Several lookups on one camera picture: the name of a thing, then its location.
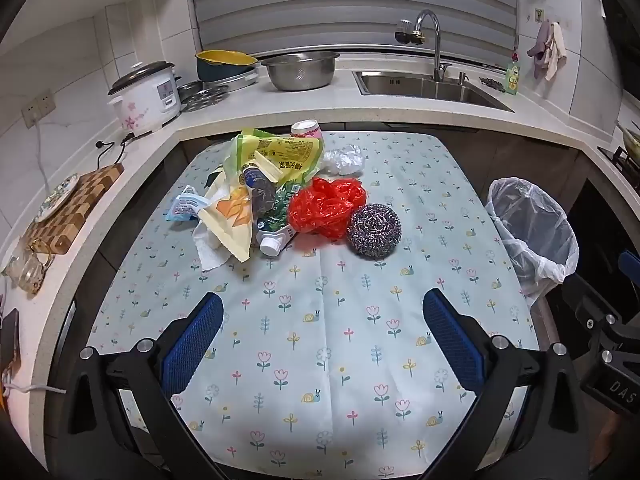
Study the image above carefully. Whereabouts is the wall socket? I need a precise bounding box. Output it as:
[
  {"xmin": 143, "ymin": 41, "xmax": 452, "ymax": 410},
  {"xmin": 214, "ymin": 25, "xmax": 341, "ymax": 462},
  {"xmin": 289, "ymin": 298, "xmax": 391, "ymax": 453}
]
[{"xmin": 21, "ymin": 89, "xmax": 56, "ymax": 128}]

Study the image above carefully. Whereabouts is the patterned plate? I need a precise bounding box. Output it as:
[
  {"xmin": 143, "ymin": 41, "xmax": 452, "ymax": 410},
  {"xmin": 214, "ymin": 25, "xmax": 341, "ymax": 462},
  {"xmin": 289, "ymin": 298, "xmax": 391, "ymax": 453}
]
[{"xmin": 34, "ymin": 174, "xmax": 81, "ymax": 223}]

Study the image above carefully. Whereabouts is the checkered wooden cutting board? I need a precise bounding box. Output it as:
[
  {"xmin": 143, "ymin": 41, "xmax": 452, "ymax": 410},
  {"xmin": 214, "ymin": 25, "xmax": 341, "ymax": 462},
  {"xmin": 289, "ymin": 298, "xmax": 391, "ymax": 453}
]
[{"xmin": 22, "ymin": 162, "xmax": 125, "ymax": 256}]

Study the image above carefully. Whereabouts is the steel colander bowl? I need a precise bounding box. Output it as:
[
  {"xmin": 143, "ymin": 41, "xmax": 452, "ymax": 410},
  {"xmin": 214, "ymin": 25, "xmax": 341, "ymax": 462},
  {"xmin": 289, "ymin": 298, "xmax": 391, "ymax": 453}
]
[{"xmin": 261, "ymin": 51, "xmax": 341, "ymax": 92}]

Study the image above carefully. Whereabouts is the white paper towel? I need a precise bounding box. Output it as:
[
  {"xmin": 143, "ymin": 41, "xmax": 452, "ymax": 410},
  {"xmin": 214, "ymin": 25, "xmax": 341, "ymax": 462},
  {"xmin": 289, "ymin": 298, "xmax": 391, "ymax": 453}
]
[{"xmin": 192, "ymin": 220, "xmax": 233, "ymax": 273}]

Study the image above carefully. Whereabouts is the pink paper cup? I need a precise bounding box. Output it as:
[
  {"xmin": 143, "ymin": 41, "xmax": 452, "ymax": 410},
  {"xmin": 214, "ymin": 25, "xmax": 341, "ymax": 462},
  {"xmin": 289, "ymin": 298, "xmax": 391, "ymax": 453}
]
[{"xmin": 291, "ymin": 119, "xmax": 323, "ymax": 140}]

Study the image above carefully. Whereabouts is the floral tablecloth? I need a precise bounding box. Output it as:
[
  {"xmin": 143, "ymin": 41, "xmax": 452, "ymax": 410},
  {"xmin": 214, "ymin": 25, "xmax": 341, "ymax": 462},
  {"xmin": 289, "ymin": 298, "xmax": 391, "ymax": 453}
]
[{"xmin": 85, "ymin": 130, "xmax": 546, "ymax": 480}]

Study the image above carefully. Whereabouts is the clear plastic bottle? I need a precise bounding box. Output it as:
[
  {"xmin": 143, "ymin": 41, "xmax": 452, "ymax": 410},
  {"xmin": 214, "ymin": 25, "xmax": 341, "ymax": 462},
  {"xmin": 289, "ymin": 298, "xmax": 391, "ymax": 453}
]
[{"xmin": 239, "ymin": 160, "xmax": 278, "ymax": 221}]

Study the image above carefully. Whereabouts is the gas stove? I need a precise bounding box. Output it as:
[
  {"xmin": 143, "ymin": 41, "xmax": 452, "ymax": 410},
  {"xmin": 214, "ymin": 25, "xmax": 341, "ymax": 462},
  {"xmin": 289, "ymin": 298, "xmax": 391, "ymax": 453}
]
[{"xmin": 597, "ymin": 145, "xmax": 640, "ymax": 173}]

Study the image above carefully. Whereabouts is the trash bin with plastic liner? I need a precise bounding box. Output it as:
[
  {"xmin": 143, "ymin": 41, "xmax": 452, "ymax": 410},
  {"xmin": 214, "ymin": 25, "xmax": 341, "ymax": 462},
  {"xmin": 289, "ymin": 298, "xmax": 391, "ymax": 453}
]
[{"xmin": 485, "ymin": 176, "xmax": 581, "ymax": 306}]

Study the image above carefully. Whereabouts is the stainless steel sink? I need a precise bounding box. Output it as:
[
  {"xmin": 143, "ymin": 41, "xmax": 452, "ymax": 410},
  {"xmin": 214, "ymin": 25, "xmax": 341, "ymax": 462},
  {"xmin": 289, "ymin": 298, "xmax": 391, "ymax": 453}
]
[{"xmin": 351, "ymin": 70, "xmax": 516, "ymax": 113}]

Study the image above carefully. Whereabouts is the person's right forearm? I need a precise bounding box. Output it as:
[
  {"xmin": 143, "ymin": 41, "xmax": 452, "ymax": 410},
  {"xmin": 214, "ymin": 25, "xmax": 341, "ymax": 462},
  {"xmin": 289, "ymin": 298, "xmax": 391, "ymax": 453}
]
[{"xmin": 595, "ymin": 410, "xmax": 636, "ymax": 472}]

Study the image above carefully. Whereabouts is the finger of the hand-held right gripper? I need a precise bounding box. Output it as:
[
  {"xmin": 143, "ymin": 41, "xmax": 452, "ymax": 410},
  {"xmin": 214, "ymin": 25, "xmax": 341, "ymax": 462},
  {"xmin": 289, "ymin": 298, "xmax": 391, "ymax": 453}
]
[
  {"xmin": 618, "ymin": 251, "xmax": 640, "ymax": 286},
  {"xmin": 574, "ymin": 287, "xmax": 640, "ymax": 363}
]

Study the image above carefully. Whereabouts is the black range hood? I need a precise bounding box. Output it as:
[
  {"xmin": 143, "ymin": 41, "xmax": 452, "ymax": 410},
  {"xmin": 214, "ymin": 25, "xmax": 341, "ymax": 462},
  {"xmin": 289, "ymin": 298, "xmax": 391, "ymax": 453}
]
[{"xmin": 599, "ymin": 0, "xmax": 630, "ymax": 88}]

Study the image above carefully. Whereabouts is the black phone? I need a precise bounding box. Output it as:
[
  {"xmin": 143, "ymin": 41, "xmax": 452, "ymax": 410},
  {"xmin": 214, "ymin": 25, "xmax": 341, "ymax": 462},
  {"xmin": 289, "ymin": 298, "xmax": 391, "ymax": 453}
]
[{"xmin": 0, "ymin": 308, "xmax": 21, "ymax": 366}]

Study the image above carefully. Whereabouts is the black power cord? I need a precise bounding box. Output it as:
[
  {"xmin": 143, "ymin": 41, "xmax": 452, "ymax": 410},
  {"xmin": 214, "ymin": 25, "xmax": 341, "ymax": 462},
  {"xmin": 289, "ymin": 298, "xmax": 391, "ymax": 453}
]
[{"xmin": 95, "ymin": 132, "xmax": 136, "ymax": 171}]

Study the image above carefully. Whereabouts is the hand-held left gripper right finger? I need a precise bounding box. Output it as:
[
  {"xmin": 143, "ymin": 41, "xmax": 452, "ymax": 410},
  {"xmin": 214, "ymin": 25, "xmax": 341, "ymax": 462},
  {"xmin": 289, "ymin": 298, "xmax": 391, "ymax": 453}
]
[{"xmin": 420, "ymin": 289, "xmax": 593, "ymax": 480}]

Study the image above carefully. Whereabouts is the white rice cooker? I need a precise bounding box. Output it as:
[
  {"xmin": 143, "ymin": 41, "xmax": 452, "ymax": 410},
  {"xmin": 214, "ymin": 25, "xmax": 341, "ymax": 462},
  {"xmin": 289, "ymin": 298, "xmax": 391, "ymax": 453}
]
[{"xmin": 107, "ymin": 61, "xmax": 182, "ymax": 137}]

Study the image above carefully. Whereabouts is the green dish soap bottle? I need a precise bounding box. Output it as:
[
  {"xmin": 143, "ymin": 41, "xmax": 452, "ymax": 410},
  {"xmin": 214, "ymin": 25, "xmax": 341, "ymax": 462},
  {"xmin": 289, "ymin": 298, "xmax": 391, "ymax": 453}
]
[{"xmin": 504, "ymin": 49, "xmax": 521, "ymax": 96}]

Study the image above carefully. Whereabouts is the grey striped window blind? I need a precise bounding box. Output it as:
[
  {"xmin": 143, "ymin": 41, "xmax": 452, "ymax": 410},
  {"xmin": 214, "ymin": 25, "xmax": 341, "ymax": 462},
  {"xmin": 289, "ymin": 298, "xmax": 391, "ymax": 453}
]
[{"xmin": 192, "ymin": 0, "xmax": 518, "ymax": 58}]

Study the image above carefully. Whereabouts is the blue white packet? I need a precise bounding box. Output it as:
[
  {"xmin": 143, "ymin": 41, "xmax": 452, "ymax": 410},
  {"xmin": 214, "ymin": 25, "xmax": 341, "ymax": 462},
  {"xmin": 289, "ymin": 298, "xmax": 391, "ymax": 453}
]
[{"xmin": 165, "ymin": 185, "xmax": 212, "ymax": 222}]

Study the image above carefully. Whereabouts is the steel wool scrubber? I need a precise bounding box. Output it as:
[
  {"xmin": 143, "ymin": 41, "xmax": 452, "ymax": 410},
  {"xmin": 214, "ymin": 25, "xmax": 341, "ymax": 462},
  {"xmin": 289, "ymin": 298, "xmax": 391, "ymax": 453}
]
[{"xmin": 346, "ymin": 203, "xmax": 402, "ymax": 261}]

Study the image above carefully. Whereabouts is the purple hanging cloth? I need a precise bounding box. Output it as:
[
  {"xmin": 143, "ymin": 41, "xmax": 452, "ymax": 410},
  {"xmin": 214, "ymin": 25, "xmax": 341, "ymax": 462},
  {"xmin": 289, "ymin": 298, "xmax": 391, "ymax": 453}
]
[{"xmin": 526, "ymin": 22, "xmax": 553, "ymax": 80}]

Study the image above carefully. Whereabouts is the glass teapot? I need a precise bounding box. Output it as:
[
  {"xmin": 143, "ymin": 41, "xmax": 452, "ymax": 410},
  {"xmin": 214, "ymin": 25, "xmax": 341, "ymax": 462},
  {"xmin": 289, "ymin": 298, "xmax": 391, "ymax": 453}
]
[{"xmin": 2, "ymin": 240, "xmax": 53, "ymax": 295}]

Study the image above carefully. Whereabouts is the black built-in appliance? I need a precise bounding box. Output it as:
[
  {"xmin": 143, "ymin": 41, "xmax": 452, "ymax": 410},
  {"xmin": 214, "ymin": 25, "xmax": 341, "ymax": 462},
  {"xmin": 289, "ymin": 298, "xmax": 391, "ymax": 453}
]
[{"xmin": 545, "ymin": 180, "xmax": 640, "ymax": 361}]

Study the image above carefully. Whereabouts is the cream hanging cloth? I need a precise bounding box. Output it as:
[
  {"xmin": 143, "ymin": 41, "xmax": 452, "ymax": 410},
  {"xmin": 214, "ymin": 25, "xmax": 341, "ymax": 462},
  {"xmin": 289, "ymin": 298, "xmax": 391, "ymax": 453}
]
[{"xmin": 544, "ymin": 22, "xmax": 567, "ymax": 82}]

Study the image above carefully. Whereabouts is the white cable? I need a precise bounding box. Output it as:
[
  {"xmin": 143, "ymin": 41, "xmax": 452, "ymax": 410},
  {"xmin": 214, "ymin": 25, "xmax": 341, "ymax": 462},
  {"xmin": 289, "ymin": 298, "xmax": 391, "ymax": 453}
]
[{"xmin": 0, "ymin": 382, "xmax": 67, "ymax": 397}]

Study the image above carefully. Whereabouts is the crumpled clear plastic bag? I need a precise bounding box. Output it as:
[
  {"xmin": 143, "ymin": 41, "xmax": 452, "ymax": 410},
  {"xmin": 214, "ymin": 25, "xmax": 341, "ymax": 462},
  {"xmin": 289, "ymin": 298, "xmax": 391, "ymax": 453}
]
[{"xmin": 322, "ymin": 144, "xmax": 365, "ymax": 177}]

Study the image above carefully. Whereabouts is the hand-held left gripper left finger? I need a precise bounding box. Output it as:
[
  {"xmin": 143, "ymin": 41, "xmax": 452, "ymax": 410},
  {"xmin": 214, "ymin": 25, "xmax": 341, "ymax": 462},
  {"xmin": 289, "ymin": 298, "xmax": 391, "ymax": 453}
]
[{"xmin": 65, "ymin": 292, "xmax": 226, "ymax": 480}]

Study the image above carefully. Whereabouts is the steel rectangular tray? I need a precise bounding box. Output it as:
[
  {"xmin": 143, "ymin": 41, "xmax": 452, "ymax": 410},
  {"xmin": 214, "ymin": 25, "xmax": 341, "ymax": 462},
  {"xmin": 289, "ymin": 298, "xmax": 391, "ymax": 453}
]
[{"xmin": 200, "ymin": 72, "xmax": 260, "ymax": 93}]

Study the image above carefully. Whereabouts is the beige pan with lid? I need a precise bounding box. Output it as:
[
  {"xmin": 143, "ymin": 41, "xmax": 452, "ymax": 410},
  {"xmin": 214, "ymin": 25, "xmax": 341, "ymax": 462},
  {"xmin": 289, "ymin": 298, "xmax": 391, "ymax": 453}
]
[{"xmin": 617, "ymin": 122, "xmax": 640, "ymax": 158}]

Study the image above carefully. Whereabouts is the cream yellow wrapper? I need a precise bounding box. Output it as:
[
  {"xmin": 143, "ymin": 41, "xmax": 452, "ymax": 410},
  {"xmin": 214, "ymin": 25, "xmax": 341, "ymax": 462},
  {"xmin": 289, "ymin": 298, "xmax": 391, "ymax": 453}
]
[{"xmin": 197, "ymin": 175, "xmax": 256, "ymax": 263}]

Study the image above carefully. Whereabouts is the perforated steel steamer plate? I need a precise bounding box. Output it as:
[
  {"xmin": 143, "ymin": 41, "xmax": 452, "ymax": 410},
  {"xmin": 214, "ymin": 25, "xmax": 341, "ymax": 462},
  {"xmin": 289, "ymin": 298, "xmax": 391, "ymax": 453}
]
[{"xmin": 177, "ymin": 80, "xmax": 230, "ymax": 112}]

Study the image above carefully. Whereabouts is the green printed wrapper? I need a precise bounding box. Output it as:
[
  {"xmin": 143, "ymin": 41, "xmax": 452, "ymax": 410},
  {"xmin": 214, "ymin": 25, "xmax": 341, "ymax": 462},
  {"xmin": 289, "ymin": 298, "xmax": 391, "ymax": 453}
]
[{"xmin": 260, "ymin": 182, "xmax": 301, "ymax": 231}]

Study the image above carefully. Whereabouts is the yellow green snack bag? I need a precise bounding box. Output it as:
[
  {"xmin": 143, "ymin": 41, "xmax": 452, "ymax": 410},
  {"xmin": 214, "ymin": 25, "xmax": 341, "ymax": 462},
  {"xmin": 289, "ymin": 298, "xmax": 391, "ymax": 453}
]
[{"xmin": 222, "ymin": 128, "xmax": 326, "ymax": 196}]

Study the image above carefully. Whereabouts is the red plastic bag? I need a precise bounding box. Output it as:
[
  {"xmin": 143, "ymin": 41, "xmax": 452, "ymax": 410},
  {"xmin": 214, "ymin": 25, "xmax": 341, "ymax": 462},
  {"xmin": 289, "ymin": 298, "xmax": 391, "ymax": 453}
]
[{"xmin": 287, "ymin": 176, "xmax": 368, "ymax": 240}]

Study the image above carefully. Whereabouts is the blue basin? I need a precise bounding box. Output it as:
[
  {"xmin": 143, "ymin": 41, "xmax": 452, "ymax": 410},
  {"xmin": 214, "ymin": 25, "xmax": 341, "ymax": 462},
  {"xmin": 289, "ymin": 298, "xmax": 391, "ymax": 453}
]
[{"xmin": 196, "ymin": 62, "xmax": 257, "ymax": 82}]

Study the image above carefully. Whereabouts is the chrome faucet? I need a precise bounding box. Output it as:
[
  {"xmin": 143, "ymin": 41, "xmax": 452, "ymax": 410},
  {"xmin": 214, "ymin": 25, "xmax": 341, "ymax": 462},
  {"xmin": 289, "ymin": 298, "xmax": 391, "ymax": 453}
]
[{"xmin": 395, "ymin": 9, "xmax": 453, "ymax": 82}]

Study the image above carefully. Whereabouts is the white tube with cap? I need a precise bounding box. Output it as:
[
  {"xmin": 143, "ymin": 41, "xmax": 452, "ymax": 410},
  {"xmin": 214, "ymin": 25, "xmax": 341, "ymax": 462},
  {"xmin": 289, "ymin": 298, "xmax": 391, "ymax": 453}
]
[{"xmin": 255, "ymin": 222, "xmax": 298, "ymax": 257}]

